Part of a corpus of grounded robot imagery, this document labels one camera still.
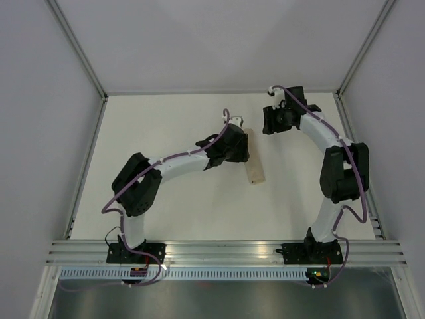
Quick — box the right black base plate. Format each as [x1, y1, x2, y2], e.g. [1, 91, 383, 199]
[274, 243, 343, 265]

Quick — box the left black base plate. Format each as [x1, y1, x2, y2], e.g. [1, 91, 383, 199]
[106, 242, 166, 265]

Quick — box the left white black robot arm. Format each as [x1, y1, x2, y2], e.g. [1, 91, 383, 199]
[102, 116, 249, 263]

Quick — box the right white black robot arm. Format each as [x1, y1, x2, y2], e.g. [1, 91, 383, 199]
[262, 85, 369, 265]

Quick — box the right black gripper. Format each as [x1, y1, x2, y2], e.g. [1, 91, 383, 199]
[263, 103, 293, 135]

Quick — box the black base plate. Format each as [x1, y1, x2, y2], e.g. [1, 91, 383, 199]
[106, 242, 166, 265]
[274, 243, 343, 265]

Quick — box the white slotted cable duct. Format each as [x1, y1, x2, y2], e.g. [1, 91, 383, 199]
[59, 266, 308, 281]

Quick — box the left aluminium frame post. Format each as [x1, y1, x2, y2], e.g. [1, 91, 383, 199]
[44, 0, 108, 100]

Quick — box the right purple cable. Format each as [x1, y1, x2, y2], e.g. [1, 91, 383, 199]
[274, 85, 368, 290]

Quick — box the beige cloth napkin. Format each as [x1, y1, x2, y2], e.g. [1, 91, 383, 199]
[244, 128, 266, 185]

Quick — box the aluminium front rail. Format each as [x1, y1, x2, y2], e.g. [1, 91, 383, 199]
[44, 240, 407, 267]

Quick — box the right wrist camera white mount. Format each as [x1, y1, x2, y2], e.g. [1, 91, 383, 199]
[267, 85, 285, 110]

